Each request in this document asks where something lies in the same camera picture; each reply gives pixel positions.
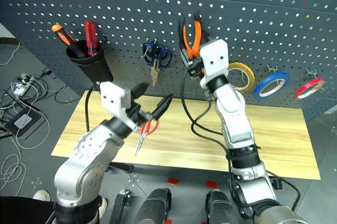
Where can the blue tape roll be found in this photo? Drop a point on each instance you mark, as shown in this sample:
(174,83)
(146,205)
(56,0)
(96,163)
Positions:
(268,79)

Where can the black trouser leg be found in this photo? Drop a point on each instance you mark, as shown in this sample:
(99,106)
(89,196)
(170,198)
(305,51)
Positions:
(23,211)

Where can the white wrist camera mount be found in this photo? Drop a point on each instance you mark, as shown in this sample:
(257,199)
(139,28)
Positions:
(113,100)
(214,58)

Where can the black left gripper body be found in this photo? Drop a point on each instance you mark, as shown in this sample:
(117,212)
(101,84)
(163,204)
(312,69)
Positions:
(139,117)

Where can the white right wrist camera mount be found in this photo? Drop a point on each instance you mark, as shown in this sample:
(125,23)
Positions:
(214,58)

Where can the orange and black screwdriver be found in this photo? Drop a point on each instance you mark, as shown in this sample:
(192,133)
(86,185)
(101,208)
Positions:
(61,34)

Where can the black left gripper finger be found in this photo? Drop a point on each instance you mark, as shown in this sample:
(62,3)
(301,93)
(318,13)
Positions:
(163,107)
(139,90)

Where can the metal pegboard hook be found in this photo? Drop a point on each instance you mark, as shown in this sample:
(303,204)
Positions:
(272,69)
(312,72)
(151,42)

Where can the red floor marker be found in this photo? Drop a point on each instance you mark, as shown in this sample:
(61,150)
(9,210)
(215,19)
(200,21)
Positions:
(212,184)
(173,181)

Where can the black metal post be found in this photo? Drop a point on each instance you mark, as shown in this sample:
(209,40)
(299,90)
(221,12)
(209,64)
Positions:
(121,207)

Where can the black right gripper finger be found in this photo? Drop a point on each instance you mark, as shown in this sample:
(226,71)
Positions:
(204,37)
(182,40)

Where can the dark grey pegboard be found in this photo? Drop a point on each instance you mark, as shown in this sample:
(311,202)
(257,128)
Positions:
(131,11)

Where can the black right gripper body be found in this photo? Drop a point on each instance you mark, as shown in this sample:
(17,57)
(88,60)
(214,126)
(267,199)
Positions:
(194,69)

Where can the white power strip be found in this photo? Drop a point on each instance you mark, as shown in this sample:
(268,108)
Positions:
(17,88)

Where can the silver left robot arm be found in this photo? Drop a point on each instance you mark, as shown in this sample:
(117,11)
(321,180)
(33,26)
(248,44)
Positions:
(87,155)

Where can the red tape roll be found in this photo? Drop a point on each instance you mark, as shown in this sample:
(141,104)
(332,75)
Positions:
(306,85)

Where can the white shoe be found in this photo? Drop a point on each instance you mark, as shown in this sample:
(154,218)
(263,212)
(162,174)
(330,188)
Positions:
(42,195)
(103,205)

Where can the black flat power box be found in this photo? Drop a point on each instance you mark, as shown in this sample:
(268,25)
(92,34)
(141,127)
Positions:
(23,124)

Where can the black tool cup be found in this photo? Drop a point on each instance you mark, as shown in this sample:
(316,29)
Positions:
(94,69)

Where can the yellow tape roll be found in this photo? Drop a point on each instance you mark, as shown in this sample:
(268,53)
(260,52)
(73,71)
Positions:
(238,65)

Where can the dark rounded shape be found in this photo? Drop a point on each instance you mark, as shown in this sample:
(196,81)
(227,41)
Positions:
(221,207)
(155,205)

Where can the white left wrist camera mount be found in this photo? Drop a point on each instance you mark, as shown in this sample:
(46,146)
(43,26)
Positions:
(113,100)

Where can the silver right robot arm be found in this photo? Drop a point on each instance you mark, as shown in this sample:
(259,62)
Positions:
(234,118)

